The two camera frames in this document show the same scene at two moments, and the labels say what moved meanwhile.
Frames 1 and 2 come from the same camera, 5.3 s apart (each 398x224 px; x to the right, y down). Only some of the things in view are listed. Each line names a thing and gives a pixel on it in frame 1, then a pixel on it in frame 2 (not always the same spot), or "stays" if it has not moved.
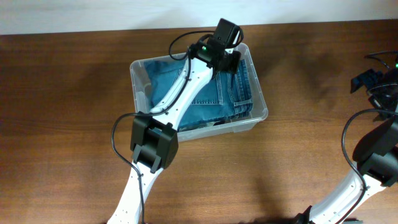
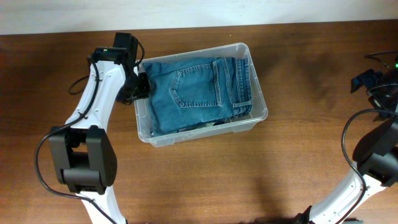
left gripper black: [231, 63] → [141, 90]
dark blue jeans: [229, 96] stays
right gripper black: [365, 79] stays
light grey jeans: [202, 126] stays
